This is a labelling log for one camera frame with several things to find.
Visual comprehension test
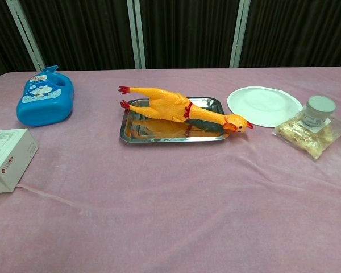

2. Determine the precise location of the yellow rubber chicken toy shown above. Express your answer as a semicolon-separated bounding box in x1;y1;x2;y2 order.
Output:
118;86;253;134

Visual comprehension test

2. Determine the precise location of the stainless steel tray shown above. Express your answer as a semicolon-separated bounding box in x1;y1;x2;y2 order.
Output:
119;96;232;144

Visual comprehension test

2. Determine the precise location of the pink tablecloth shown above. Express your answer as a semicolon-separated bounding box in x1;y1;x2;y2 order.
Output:
0;65;341;273

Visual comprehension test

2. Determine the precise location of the white paper plate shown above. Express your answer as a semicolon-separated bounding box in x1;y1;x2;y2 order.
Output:
226;86;304;128

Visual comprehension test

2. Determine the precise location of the clear snack bag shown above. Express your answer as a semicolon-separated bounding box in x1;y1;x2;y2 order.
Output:
273;109;341;160

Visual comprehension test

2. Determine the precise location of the blue cartoon detergent bottle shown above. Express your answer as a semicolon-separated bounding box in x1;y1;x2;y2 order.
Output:
16;64;75;128

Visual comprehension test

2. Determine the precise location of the small white jar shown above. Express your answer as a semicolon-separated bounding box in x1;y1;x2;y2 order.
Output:
301;96;336;127

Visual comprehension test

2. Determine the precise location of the white cardboard box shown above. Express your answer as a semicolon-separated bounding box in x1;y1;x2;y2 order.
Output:
0;128;39;195

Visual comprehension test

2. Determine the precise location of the white screen frame post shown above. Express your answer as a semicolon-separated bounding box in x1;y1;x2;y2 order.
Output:
127;0;147;70
5;0;46;71
229;0;251;68

